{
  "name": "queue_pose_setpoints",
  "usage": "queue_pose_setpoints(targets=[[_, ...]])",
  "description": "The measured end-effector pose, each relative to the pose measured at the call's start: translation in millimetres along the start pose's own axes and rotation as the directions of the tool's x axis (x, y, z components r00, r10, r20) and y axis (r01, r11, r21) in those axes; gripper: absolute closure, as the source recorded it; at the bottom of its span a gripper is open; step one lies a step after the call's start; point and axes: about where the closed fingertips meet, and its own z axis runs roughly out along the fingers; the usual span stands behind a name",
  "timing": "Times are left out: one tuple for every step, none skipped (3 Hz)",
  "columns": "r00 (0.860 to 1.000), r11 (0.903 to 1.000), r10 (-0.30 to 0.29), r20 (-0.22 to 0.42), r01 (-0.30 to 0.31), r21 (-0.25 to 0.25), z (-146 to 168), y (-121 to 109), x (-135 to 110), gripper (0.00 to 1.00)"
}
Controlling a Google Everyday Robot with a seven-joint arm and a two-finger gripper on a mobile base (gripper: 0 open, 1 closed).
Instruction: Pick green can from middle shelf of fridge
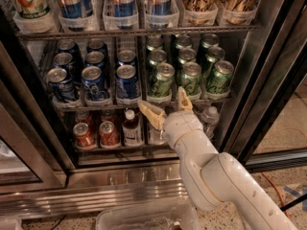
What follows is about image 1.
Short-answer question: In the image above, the fridge glass door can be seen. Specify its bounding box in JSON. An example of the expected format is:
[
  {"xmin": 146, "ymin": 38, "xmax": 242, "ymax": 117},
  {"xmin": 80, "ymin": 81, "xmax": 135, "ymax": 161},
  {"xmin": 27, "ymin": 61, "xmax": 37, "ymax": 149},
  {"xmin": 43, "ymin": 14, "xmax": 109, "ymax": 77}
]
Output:
[{"xmin": 228, "ymin": 0, "xmax": 307, "ymax": 173}]

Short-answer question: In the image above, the middle left blue can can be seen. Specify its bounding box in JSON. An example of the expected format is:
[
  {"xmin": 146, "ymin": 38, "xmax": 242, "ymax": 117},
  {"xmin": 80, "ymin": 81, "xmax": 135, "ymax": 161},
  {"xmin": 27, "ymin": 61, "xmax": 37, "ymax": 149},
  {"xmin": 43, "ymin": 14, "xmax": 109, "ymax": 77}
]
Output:
[{"xmin": 53, "ymin": 53, "xmax": 80, "ymax": 82}]

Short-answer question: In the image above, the left water bottle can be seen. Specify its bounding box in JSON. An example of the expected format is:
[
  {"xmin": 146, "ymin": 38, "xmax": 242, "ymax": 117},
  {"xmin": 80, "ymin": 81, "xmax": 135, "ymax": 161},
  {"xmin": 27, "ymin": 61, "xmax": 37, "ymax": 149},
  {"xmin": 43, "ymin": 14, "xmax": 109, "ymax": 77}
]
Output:
[{"xmin": 149, "ymin": 125, "xmax": 166, "ymax": 145}]

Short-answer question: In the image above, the left red bull can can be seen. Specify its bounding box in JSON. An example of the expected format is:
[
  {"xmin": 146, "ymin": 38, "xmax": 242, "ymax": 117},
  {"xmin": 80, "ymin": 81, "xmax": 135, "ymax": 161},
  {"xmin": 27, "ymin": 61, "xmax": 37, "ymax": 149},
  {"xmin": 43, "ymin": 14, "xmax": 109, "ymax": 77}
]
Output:
[{"xmin": 57, "ymin": 0, "xmax": 93, "ymax": 19}]

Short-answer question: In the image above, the back right red can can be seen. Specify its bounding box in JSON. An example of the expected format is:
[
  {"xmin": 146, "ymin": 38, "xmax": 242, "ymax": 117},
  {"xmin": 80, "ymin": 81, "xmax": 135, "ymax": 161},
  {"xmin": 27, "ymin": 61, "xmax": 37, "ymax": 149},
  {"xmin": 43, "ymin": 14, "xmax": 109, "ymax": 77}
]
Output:
[{"xmin": 101, "ymin": 109, "xmax": 116, "ymax": 123}]

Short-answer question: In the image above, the right water bottle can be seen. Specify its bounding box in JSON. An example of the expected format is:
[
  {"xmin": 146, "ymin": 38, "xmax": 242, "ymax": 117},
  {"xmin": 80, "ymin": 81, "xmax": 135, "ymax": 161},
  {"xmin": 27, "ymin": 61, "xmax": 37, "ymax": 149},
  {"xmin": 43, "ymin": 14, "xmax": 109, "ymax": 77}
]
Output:
[{"xmin": 201, "ymin": 106, "xmax": 220, "ymax": 139}]

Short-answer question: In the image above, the orange cable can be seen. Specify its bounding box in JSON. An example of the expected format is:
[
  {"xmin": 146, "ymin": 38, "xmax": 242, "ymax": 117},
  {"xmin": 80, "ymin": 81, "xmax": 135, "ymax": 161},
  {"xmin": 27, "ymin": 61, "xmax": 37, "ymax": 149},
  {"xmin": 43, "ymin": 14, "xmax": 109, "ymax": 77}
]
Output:
[{"xmin": 260, "ymin": 172, "xmax": 291, "ymax": 219}]

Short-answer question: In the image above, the green can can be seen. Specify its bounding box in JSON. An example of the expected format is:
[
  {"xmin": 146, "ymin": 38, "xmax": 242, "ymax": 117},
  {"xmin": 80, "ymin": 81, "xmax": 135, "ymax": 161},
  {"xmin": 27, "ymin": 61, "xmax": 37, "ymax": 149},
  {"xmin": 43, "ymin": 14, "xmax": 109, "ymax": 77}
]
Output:
[
  {"xmin": 199, "ymin": 34, "xmax": 219, "ymax": 55},
  {"xmin": 147, "ymin": 49, "xmax": 167, "ymax": 75},
  {"xmin": 174, "ymin": 34, "xmax": 193, "ymax": 50},
  {"xmin": 149, "ymin": 63, "xmax": 175, "ymax": 98},
  {"xmin": 205, "ymin": 60, "xmax": 234, "ymax": 94},
  {"xmin": 177, "ymin": 48, "xmax": 197, "ymax": 68},
  {"xmin": 179, "ymin": 62, "xmax": 201, "ymax": 96},
  {"xmin": 202, "ymin": 46, "xmax": 224, "ymax": 79},
  {"xmin": 146, "ymin": 36, "xmax": 163, "ymax": 52}
]

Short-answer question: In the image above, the middle right blue can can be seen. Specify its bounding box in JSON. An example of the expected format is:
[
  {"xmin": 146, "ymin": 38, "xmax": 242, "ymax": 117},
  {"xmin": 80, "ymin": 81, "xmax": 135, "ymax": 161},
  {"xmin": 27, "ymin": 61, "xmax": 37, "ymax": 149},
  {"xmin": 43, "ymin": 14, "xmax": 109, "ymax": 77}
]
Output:
[{"xmin": 117, "ymin": 50, "xmax": 137, "ymax": 67}]

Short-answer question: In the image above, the front left red can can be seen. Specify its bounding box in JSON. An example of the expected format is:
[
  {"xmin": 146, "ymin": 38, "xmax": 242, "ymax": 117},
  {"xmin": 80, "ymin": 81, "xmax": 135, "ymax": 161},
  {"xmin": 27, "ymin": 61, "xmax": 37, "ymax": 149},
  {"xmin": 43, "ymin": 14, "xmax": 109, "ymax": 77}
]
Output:
[{"xmin": 73, "ymin": 123, "xmax": 96, "ymax": 149}]

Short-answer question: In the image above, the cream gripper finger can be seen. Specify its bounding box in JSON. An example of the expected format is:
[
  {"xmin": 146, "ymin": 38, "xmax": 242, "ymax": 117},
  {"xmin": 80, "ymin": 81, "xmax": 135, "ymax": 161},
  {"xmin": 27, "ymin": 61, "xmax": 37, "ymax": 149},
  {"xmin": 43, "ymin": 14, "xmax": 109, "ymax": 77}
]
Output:
[
  {"xmin": 177, "ymin": 86, "xmax": 193, "ymax": 113},
  {"xmin": 138, "ymin": 100, "xmax": 167, "ymax": 130}
]

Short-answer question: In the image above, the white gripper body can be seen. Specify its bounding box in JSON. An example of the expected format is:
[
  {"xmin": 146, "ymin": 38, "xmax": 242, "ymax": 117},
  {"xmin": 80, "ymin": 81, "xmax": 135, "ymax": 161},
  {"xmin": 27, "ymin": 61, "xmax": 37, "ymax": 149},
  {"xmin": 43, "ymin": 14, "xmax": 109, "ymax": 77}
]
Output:
[{"xmin": 163, "ymin": 110, "xmax": 202, "ymax": 149}]

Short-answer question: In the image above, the blue can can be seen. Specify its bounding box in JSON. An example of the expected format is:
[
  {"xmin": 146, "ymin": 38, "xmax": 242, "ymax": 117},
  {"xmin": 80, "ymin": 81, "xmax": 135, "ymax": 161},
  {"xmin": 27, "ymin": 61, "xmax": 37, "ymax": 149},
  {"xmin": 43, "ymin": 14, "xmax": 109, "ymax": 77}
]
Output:
[
  {"xmin": 82, "ymin": 66, "xmax": 109, "ymax": 101},
  {"xmin": 53, "ymin": 53, "xmax": 80, "ymax": 82},
  {"xmin": 86, "ymin": 38, "xmax": 108, "ymax": 55},
  {"xmin": 84, "ymin": 51, "xmax": 107, "ymax": 69},
  {"xmin": 46, "ymin": 68, "xmax": 79, "ymax": 103},
  {"xmin": 116, "ymin": 65, "xmax": 140, "ymax": 100},
  {"xmin": 58, "ymin": 39, "xmax": 82, "ymax": 60},
  {"xmin": 117, "ymin": 50, "xmax": 137, "ymax": 67}
]

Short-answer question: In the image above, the stainless steel fridge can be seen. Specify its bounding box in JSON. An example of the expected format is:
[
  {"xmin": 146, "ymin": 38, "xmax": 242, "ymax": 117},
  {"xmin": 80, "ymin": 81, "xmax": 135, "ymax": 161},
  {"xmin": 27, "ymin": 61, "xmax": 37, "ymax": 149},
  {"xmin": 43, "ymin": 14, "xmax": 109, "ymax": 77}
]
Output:
[{"xmin": 0, "ymin": 0, "xmax": 295, "ymax": 219}]

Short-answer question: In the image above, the water bottle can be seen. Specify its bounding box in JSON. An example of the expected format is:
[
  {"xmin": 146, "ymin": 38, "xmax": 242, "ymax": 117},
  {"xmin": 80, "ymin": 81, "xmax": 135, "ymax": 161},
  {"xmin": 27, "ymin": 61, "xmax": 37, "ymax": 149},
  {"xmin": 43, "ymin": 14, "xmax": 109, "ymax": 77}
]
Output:
[
  {"xmin": 149, "ymin": 125, "xmax": 166, "ymax": 145},
  {"xmin": 201, "ymin": 106, "xmax": 220, "ymax": 139}
]

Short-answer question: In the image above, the brown drink bottle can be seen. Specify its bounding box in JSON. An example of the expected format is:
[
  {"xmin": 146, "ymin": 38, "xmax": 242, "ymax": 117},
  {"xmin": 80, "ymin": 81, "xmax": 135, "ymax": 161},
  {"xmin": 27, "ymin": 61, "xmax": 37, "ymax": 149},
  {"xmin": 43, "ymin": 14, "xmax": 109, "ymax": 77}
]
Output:
[{"xmin": 122, "ymin": 109, "xmax": 143, "ymax": 147}]

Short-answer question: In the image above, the back left blue can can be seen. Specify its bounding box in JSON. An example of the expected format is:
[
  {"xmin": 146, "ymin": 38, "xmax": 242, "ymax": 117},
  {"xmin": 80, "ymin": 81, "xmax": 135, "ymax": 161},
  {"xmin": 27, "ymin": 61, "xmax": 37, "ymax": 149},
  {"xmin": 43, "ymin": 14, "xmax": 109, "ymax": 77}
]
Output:
[{"xmin": 58, "ymin": 39, "xmax": 82, "ymax": 60}]

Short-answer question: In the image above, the front right blue can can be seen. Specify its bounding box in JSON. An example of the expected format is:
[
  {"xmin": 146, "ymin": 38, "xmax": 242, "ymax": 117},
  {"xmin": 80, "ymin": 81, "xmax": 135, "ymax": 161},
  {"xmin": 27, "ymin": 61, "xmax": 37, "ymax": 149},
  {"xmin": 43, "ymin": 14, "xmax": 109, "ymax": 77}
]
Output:
[{"xmin": 116, "ymin": 65, "xmax": 140, "ymax": 100}]

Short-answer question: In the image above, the front left blue can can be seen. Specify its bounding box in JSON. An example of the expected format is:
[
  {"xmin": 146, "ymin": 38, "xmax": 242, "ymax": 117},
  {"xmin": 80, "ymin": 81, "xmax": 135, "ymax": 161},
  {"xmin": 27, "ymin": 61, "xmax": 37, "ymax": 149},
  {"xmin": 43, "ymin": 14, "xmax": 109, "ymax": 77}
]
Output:
[{"xmin": 46, "ymin": 68, "xmax": 79, "ymax": 103}]

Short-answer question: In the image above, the clear plastic bin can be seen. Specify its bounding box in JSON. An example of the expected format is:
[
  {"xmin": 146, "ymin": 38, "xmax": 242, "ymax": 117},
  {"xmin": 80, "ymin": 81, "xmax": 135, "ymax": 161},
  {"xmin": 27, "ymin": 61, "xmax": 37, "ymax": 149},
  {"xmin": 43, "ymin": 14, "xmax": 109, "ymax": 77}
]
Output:
[{"xmin": 95, "ymin": 198, "xmax": 201, "ymax": 230}]

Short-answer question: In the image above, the front middle blue can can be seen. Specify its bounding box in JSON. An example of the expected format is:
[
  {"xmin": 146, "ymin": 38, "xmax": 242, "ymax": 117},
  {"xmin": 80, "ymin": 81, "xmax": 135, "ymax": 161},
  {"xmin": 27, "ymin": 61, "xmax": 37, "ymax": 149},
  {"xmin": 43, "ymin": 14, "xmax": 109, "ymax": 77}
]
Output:
[{"xmin": 82, "ymin": 66, "xmax": 109, "ymax": 101}]

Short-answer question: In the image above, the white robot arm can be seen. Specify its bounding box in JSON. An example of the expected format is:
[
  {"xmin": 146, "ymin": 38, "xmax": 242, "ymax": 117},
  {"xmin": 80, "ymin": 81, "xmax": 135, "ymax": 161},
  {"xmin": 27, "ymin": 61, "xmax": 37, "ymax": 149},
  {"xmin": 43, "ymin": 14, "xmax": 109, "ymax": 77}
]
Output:
[{"xmin": 138, "ymin": 87, "xmax": 297, "ymax": 230}]

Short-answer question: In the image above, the front right red can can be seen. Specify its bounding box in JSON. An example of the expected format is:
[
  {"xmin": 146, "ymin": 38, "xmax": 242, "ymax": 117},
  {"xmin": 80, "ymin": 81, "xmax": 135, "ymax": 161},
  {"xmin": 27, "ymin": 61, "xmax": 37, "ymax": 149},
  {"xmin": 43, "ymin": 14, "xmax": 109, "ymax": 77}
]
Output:
[{"xmin": 99, "ymin": 121, "xmax": 120, "ymax": 148}]

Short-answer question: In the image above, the middle centre blue can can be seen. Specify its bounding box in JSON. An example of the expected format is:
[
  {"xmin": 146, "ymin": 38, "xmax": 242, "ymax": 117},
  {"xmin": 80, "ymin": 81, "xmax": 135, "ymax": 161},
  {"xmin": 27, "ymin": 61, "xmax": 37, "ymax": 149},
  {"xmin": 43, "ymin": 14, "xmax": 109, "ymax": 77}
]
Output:
[{"xmin": 84, "ymin": 51, "xmax": 107, "ymax": 69}]

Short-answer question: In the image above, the white tall can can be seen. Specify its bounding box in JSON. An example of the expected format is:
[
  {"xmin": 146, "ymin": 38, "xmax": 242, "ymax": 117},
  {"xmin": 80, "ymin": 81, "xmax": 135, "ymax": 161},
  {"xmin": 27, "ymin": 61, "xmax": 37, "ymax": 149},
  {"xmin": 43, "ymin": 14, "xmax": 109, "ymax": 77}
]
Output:
[{"xmin": 12, "ymin": 0, "xmax": 50, "ymax": 19}]

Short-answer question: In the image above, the black tripod leg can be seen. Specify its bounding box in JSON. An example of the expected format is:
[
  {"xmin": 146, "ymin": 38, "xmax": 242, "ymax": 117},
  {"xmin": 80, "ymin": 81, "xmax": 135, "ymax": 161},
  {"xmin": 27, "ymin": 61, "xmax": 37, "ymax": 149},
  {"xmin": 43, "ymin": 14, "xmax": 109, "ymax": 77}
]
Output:
[{"xmin": 280, "ymin": 194, "xmax": 307, "ymax": 212}]

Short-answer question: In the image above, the back left red can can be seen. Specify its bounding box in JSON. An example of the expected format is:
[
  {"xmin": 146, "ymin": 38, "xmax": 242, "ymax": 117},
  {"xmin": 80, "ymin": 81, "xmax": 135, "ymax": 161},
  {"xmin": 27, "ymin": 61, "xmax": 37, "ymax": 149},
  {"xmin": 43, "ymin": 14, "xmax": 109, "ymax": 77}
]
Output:
[{"xmin": 75, "ymin": 110, "xmax": 93, "ymax": 127}]

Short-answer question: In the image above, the back centre blue can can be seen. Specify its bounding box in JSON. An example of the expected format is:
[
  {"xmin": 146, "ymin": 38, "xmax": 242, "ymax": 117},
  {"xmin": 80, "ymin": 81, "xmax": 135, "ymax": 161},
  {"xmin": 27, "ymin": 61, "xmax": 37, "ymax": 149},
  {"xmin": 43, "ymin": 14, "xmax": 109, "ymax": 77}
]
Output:
[{"xmin": 86, "ymin": 38, "xmax": 108, "ymax": 55}]

